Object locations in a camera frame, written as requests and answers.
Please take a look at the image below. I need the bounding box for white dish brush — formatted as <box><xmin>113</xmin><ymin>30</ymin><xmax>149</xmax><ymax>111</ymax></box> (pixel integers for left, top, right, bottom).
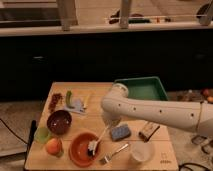
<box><xmin>88</xmin><ymin>126</ymin><xmax>109</xmax><ymax>156</ymax></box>

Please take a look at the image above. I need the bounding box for red-orange bowl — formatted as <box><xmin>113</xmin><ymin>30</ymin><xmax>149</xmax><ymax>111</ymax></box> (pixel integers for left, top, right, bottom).
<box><xmin>68</xmin><ymin>132</ymin><xmax>100</xmax><ymax>168</ymax></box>

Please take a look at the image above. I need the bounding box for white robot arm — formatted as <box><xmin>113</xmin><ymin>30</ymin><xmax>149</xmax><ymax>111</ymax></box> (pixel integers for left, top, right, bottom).
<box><xmin>101</xmin><ymin>83</ymin><xmax>213</xmax><ymax>137</ymax></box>

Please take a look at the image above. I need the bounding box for dark maroon bowl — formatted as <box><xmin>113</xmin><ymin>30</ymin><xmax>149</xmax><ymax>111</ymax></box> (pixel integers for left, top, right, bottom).
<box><xmin>47</xmin><ymin>110</ymin><xmax>72</xmax><ymax>135</ymax></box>

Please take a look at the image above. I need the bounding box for blue sponge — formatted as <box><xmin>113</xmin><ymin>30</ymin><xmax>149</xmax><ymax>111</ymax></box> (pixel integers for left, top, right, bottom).
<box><xmin>110</xmin><ymin>124</ymin><xmax>131</xmax><ymax>141</ymax></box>

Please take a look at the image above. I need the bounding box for silver fork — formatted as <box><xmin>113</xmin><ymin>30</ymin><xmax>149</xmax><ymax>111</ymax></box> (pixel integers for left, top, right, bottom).
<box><xmin>99</xmin><ymin>143</ymin><xmax>129</xmax><ymax>165</ymax></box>

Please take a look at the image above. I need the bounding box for brown wooden block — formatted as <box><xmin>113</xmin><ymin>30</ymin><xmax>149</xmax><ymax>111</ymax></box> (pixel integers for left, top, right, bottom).
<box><xmin>138</xmin><ymin>122</ymin><xmax>160</xmax><ymax>142</ymax></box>

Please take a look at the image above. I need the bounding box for translucent white cup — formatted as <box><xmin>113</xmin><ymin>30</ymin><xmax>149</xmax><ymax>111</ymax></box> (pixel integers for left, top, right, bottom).
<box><xmin>130</xmin><ymin>141</ymin><xmax>154</xmax><ymax>163</ymax></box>

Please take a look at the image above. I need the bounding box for green plastic tray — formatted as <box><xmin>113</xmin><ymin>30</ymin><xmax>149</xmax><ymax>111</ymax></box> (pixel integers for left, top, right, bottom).
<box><xmin>115</xmin><ymin>76</ymin><xmax>168</xmax><ymax>101</ymax></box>

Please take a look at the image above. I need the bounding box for green pepper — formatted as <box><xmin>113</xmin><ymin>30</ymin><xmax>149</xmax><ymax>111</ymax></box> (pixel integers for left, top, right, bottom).
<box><xmin>65</xmin><ymin>91</ymin><xmax>73</xmax><ymax>108</ymax></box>

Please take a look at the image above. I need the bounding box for red chili peppers bunch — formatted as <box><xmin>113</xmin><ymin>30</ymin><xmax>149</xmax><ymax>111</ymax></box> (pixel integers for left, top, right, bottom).
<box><xmin>48</xmin><ymin>93</ymin><xmax>62</xmax><ymax>113</ymax></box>

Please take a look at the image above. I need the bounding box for orange fruit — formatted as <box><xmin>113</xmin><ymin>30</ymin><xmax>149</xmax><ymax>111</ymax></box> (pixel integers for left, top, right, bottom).
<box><xmin>45</xmin><ymin>138</ymin><xmax>62</xmax><ymax>156</ymax></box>

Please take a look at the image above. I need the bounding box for green plastic cup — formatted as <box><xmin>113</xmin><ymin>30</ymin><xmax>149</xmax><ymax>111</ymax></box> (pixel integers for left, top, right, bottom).
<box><xmin>34</xmin><ymin>127</ymin><xmax>51</xmax><ymax>144</ymax></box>

